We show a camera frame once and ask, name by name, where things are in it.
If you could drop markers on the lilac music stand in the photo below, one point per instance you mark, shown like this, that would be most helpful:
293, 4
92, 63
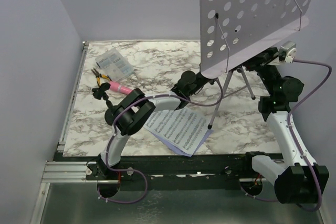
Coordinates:
234, 31

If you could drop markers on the yellow handled pliers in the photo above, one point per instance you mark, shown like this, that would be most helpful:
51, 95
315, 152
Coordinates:
99, 76

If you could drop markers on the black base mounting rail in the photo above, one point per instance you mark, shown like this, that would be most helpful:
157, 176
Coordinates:
200, 172

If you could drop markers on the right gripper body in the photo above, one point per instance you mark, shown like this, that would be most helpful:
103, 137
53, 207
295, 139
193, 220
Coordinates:
259, 57

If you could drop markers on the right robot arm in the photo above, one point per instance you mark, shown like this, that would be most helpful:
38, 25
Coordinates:
301, 180

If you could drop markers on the black microphone desk stand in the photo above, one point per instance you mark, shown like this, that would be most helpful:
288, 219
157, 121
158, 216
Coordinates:
100, 93

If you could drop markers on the clear plastic compartment box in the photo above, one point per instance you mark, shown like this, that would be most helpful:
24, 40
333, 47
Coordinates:
114, 65

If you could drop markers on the white sheet music page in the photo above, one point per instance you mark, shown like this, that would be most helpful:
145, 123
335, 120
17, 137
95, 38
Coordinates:
184, 128

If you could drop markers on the lilac paper sheet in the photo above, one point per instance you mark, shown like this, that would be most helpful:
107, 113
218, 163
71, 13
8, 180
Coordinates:
178, 150

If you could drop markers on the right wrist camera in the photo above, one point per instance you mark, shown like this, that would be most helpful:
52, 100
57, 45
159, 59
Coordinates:
287, 52

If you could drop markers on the pink toy microphone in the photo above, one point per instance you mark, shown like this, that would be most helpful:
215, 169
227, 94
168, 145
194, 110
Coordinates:
116, 87

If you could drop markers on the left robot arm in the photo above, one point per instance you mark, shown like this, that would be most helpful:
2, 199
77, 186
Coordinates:
131, 114

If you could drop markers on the aluminium extrusion frame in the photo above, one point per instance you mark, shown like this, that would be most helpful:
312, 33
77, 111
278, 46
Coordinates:
58, 170

